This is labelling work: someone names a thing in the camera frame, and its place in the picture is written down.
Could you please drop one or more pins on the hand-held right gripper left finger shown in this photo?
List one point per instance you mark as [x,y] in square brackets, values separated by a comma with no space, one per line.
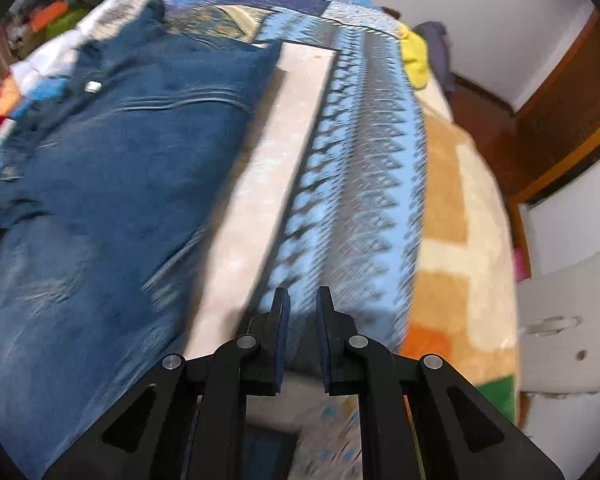
[279,345]

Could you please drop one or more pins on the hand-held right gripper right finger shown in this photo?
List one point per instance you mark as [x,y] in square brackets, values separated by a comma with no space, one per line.
[325,345]

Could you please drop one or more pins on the blue denim jacket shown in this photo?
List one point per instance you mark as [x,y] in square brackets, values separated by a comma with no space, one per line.
[105,185]

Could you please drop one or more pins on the beige plush blanket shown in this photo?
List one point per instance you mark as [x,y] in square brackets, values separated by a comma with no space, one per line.
[445,285]

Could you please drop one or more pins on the blue patchwork bedspread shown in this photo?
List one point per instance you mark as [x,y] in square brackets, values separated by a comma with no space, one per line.
[360,185]

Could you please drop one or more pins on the pink item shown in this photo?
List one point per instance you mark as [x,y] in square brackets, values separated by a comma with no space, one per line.
[520,265]

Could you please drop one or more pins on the white board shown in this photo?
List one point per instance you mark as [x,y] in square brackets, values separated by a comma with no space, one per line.
[565,340]

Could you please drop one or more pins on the yellow cloth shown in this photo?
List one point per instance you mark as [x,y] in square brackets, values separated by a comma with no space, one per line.
[414,55]

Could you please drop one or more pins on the dark grey cloth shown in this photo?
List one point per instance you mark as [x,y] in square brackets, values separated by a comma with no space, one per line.
[437,50]

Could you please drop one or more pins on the brown wooden wardrobe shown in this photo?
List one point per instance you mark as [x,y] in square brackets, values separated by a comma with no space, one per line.
[570,105]

